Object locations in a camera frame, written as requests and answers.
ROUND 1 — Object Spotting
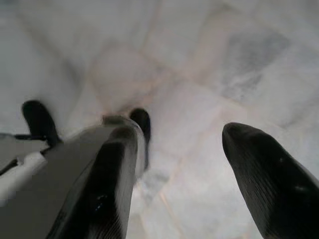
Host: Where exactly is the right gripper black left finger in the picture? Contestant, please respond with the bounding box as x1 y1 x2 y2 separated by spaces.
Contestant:
47 125 139 239

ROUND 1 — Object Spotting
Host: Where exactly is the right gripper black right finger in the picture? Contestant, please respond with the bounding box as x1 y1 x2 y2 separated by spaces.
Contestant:
221 122 319 239

